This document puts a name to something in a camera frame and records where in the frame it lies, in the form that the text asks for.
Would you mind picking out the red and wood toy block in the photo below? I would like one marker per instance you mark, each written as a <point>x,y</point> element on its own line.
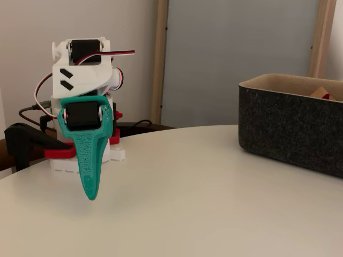
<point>319,92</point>

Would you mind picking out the dark grey felt bin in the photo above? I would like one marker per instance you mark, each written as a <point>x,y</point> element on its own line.
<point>281,128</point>

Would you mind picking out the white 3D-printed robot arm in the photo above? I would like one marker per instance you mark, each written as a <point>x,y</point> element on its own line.
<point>85,77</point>

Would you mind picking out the black and red table clamp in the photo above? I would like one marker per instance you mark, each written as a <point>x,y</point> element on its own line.
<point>21,134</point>
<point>115,137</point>

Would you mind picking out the teal gripper black servo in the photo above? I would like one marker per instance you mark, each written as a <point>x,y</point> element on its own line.
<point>81,116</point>

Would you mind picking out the light wooden frame grey panel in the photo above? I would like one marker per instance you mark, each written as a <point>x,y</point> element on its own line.
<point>160,53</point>

